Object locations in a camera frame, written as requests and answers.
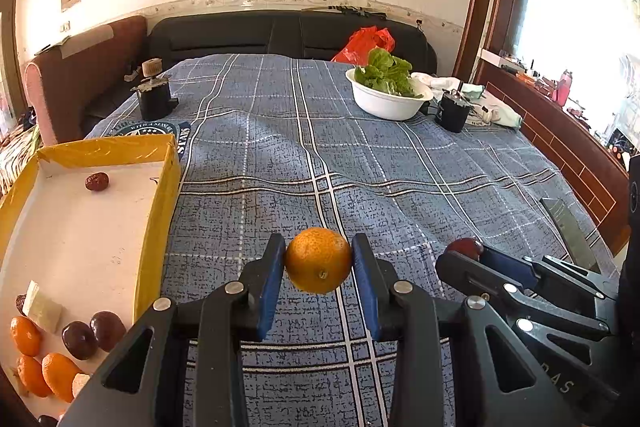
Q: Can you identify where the brown sofa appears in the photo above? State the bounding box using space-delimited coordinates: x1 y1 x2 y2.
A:
22 14 148 148

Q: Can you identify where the black smartphone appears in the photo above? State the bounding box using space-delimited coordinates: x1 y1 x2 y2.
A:
540 196 601 273

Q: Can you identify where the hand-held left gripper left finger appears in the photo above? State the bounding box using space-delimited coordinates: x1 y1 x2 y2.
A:
60 233 287 427

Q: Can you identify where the black sofa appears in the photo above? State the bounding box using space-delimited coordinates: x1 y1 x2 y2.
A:
82 10 438 140

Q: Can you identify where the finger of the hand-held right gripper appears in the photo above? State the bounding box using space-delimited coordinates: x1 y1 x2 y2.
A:
477 246 619 304
435 251 624 401

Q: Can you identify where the orange mandarin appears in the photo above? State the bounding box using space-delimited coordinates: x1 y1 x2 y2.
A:
284 227 353 294
41 352 83 404
10 316 43 358
16 355 53 399

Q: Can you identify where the green lettuce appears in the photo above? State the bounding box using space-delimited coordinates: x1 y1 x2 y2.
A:
356 48 426 98

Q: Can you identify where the black cylinder device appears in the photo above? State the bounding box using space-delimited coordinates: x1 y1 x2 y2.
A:
434 89 474 134

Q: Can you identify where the pale sugarcane chunk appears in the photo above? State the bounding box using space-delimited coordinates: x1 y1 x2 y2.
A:
71 372 92 400

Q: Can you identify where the red plastic bag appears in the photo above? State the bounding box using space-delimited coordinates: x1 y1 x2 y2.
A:
331 26 396 65

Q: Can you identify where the blue plaid blanket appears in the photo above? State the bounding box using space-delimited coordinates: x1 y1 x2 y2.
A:
82 53 621 427

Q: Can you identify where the dark purple plum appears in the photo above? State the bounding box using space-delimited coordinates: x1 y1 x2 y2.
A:
61 320 99 360
446 237 486 263
90 311 128 353

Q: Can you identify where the white tray yellow rim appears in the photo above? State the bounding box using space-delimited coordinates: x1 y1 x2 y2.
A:
0 133 182 427

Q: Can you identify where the pink bottle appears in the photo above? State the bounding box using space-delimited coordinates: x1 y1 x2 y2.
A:
556 69 573 108

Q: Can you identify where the black cylinder with beige knob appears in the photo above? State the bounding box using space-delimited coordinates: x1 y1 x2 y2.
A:
131 58 179 122

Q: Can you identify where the white bowl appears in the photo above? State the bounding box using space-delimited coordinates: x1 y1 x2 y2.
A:
345 66 435 122

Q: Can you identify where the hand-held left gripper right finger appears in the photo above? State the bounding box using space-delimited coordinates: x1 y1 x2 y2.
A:
351 233 576 427

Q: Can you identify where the white and green cloth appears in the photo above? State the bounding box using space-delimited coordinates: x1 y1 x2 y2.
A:
412 72 523 128

